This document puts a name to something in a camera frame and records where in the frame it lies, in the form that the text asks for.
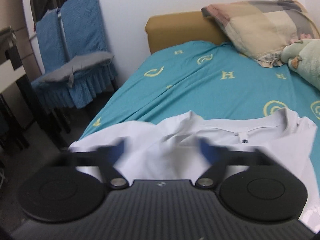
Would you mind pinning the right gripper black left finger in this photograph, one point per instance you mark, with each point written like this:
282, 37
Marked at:
73, 186

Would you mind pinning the dark wooden table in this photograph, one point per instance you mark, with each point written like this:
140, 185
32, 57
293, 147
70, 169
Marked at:
17, 94

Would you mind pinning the plaid beige pillow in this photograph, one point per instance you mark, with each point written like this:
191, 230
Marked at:
262, 29

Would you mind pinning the grey seat cushion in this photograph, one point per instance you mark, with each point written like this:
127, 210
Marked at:
77, 64

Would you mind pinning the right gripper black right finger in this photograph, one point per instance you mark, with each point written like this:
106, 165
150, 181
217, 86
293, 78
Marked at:
252, 185

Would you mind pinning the teal patterned bed sheet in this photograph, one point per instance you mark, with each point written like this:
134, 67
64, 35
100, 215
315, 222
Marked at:
198, 89

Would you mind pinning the mustard yellow headboard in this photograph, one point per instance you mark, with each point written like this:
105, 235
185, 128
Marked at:
164, 31

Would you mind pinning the green fleece blanket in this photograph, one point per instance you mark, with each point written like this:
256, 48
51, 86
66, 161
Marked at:
302, 57

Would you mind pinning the blue covered chair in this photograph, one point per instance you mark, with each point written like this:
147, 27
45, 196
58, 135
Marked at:
76, 28

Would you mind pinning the white t-shirt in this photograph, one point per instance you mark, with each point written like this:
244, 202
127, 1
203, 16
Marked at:
172, 150

